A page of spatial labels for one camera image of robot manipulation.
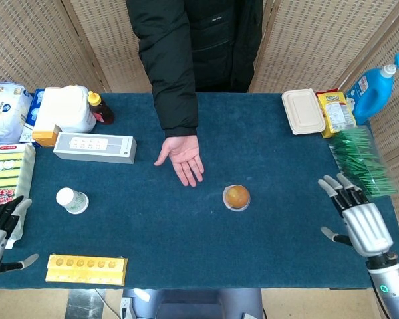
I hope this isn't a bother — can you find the white floor cable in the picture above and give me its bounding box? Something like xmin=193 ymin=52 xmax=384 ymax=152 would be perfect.
xmin=93 ymin=288 xmax=121 ymax=316

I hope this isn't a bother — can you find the person's black jacket torso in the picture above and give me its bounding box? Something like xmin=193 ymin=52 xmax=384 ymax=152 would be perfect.
xmin=125 ymin=0 xmax=264 ymax=94

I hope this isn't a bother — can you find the green sachet pack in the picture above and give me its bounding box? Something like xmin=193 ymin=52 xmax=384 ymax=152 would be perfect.
xmin=328 ymin=125 xmax=399 ymax=199

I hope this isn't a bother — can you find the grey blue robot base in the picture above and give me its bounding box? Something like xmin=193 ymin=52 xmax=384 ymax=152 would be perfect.
xmin=122 ymin=288 xmax=264 ymax=319

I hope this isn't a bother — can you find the yellow block with holes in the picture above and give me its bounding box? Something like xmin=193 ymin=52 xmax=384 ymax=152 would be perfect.
xmin=45 ymin=254 xmax=129 ymax=286

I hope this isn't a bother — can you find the cup of orange liquid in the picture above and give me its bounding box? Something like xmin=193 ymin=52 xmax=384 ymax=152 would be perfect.
xmin=222 ymin=184 xmax=252 ymax=212

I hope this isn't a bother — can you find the white flour bag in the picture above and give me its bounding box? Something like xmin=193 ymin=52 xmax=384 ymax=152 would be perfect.
xmin=33 ymin=85 xmax=98 ymax=134

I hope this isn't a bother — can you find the brown honey bottle yellow cap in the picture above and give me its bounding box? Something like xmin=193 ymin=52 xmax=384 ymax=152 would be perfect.
xmin=87 ymin=90 xmax=115 ymax=126

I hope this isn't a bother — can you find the dark blue table cloth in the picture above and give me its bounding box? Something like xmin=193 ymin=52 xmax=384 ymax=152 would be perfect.
xmin=0 ymin=92 xmax=399 ymax=290

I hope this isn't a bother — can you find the white bag blue print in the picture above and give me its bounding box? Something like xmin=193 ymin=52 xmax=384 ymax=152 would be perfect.
xmin=0 ymin=82 xmax=33 ymax=146

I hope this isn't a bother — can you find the blue detergent bottle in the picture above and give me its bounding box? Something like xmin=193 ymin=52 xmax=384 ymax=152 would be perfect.
xmin=345 ymin=52 xmax=399 ymax=126

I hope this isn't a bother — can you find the small orange carton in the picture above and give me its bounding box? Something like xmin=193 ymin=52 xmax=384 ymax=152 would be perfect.
xmin=31 ymin=124 xmax=63 ymax=148

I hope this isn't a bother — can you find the white power strip box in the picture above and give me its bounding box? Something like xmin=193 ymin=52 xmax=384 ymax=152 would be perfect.
xmin=53 ymin=132 xmax=138 ymax=165

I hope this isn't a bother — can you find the yellow Lipo snack pack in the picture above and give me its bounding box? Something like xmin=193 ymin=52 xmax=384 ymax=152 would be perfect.
xmin=315 ymin=88 xmax=358 ymax=139

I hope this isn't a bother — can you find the person's bare hand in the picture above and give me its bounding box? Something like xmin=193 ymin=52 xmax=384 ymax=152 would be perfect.
xmin=154 ymin=134 xmax=205 ymax=188

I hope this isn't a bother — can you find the beige takeaway food box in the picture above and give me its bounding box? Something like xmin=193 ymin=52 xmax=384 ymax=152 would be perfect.
xmin=281 ymin=88 xmax=327 ymax=136

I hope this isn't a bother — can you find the red print snack pack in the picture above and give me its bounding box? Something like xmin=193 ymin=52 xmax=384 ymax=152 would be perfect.
xmin=0 ymin=187 xmax=27 ymax=250

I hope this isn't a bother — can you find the person's black sleeved forearm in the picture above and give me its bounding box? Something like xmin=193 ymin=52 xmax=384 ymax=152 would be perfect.
xmin=151 ymin=74 xmax=200 ymax=138

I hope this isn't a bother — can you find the white paper cup green print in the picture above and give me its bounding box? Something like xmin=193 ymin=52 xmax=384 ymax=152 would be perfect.
xmin=55 ymin=187 xmax=90 ymax=215

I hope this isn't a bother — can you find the blue white carton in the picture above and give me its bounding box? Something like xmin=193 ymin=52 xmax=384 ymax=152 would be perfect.
xmin=19 ymin=88 xmax=47 ymax=144

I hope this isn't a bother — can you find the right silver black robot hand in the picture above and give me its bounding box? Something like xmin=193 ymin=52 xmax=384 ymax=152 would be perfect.
xmin=318 ymin=172 xmax=394 ymax=259

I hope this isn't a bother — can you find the yellow green sponge pack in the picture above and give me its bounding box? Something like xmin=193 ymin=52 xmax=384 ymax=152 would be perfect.
xmin=0 ymin=142 xmax=37 ymax=200

